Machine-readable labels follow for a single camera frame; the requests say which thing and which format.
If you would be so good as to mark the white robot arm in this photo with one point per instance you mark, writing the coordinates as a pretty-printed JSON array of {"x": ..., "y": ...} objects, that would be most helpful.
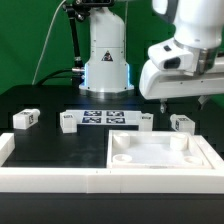
[{"x": 198, "y": 24}]

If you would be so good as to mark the white U-shaped obstacle fence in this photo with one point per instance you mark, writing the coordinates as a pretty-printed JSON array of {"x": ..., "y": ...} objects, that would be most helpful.
[{"x": 112, "y": 180}]

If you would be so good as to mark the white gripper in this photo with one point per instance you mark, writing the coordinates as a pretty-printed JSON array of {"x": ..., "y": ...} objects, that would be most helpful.
[{"x": 174, "y": 70}]

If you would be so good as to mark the white marker base plate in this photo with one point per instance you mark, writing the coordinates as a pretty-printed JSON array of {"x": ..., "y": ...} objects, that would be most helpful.
[{"x": 105, "y": 117}]

